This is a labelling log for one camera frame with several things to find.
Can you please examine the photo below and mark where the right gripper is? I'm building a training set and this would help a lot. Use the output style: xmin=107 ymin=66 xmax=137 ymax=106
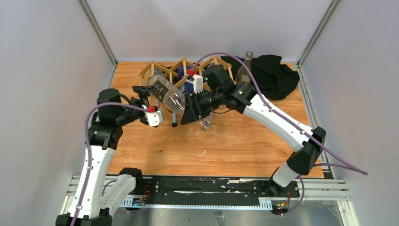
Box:
xmin=180 ymin=89 xmax=223 ymax=126

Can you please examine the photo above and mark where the clear bottle dark label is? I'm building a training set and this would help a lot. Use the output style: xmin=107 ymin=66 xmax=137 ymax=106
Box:
xmin=147 ymin=75 xmax=186 ymax=115

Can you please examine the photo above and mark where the clear glass bottle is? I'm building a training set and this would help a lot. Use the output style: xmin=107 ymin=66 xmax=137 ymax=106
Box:
xmin=235 ymin=50 xmax=253 ymax=84

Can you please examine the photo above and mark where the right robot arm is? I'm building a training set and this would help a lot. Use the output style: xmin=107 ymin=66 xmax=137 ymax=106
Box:
xmin=181 ymin=65 xmax=327 ymax=197

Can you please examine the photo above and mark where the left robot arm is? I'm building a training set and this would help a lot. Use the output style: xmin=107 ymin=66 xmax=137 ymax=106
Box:
xmin=55 ymin=86 xmax=163 ymax=226

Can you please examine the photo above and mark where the dark green wine bottle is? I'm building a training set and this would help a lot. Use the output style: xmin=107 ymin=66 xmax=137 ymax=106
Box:
xmin=171 ymin=112 xmax=178 ymax=128

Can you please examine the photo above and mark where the blue labelled bottle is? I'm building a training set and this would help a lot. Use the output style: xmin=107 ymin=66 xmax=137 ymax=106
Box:
xmin=177 ymin=65 xmax=194 ymax=93

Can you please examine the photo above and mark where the wooden wine rack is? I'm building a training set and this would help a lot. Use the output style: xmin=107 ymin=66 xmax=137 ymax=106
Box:
xmin=138 ymin=54 xmax=237 ymax=95

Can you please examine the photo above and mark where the black cloth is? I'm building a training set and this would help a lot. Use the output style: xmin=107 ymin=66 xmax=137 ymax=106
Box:
xmin=220 ymin=55 xmax=301 ymax=100

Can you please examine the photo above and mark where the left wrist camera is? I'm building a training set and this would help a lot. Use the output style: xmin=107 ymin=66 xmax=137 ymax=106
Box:
xmin=145 ymin=106 xmax=164 ymax=127

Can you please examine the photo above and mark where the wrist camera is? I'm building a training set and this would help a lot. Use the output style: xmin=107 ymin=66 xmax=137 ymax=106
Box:
xmin=184 ymin=68 xmax=204 ymax=94
xmin=145 ymin=106 xmax=164 ymax=127

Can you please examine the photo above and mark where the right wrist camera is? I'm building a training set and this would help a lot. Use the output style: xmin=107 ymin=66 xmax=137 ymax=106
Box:
xmin=184 ymin=68 xmax=204 ymax=94

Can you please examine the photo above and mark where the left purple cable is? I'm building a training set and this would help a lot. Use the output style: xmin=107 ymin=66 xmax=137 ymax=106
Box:
xmin=69 ymin=102 xmax=150 ymax=226

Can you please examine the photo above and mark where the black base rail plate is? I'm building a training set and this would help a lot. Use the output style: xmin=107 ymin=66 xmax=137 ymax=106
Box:
xmin=128 ymin=175 xmax=300 ymax=210

